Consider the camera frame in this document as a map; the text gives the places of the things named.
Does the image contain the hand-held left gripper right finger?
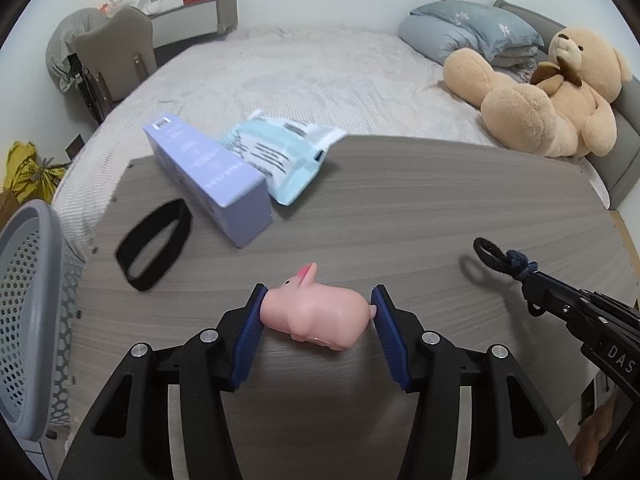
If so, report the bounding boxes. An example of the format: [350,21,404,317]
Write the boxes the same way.
[370,284,583,480]

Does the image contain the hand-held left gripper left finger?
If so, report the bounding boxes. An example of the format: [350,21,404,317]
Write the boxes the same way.
[57,282,271,480]

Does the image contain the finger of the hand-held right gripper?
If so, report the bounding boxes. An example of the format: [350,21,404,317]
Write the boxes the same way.
[523,289,607,350]
[521,269,640,335]

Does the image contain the dark hair tie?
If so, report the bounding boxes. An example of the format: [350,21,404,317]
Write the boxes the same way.
[472,237,541,283]

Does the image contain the pink pig toy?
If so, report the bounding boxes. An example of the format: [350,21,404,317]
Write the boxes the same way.
[259,262,378,352]

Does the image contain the grey perforated plastic bin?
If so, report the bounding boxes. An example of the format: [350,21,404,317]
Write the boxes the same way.
[0,199,87,442]

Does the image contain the person's bare leg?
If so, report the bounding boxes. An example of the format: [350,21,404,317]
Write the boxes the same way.
[570,394,626,478]

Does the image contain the purple cardboard box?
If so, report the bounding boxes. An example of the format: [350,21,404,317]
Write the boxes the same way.
[143,112,275,249]

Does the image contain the tan teddy bear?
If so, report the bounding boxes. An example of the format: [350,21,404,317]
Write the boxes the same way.
[442,27,633,158]

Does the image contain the light blue wipes packet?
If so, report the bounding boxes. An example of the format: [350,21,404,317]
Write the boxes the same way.
[217,109,348,207]

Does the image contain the yellow printed sack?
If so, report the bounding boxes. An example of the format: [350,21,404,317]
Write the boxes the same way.
[2,141,68,206]

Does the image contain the bed with white sheet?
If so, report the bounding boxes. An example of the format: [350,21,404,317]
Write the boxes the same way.
[52,25,611,261]

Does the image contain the grey floral pillows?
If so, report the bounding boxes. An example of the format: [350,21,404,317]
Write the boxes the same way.
[398,0,546,83]

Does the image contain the beige chair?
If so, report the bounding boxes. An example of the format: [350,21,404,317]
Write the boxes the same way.
[74,7,158,111]

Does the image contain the grey and white desk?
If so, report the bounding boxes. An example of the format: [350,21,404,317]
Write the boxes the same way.
[147,0,240,66]

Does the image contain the grey clothing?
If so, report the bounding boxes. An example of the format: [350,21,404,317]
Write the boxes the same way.
[45,7,108,93]

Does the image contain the black elastic strap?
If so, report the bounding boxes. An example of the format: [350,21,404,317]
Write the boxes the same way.
[115,199,193,292]

